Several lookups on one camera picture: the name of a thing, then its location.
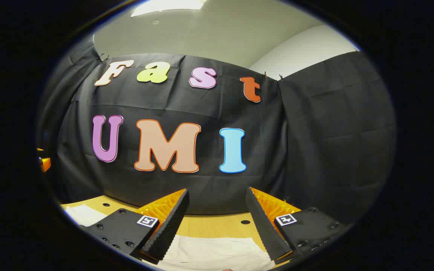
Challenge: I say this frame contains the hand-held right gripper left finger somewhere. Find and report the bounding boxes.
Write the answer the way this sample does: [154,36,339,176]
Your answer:
[79,188,190,265]

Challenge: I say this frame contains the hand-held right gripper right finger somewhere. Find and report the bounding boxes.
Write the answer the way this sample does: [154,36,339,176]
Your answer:
[246,187,353,265]

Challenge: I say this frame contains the white jeans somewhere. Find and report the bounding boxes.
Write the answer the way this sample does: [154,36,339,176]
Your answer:
[66,204,277,271]

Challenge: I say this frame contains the black backdrop cloth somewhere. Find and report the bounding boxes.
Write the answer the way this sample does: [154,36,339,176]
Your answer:
[37,36,397,227]

